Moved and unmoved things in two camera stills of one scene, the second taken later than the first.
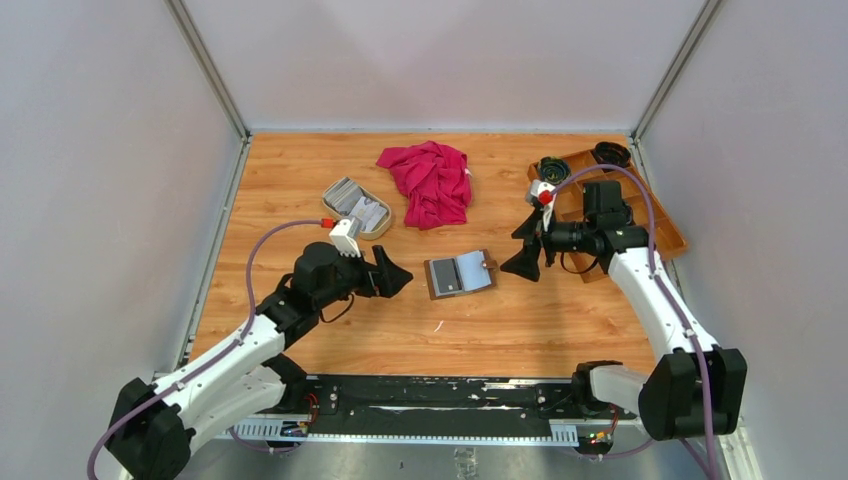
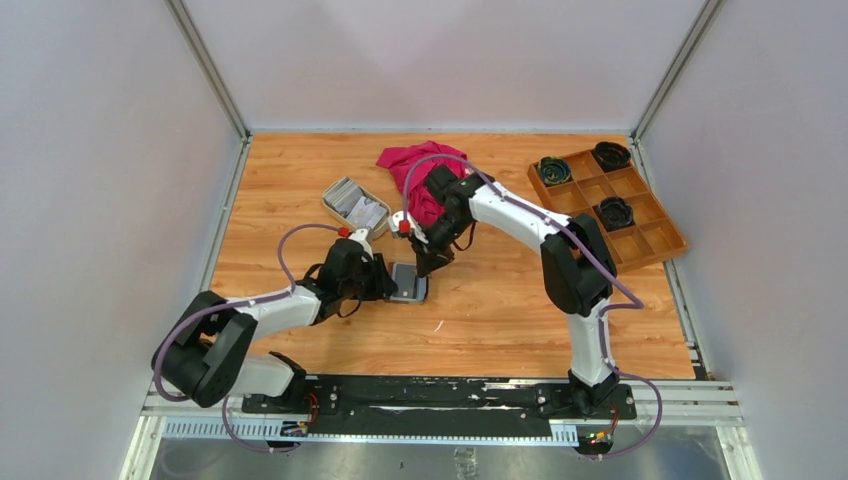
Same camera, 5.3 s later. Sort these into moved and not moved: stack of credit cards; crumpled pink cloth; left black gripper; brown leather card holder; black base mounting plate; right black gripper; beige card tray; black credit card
Moved: black credit card; right black gripper; brown leather card holder
Not moved: stack of credit cards; left black gripper; crumpled pink cloth; beige card tray; black base mounting plate
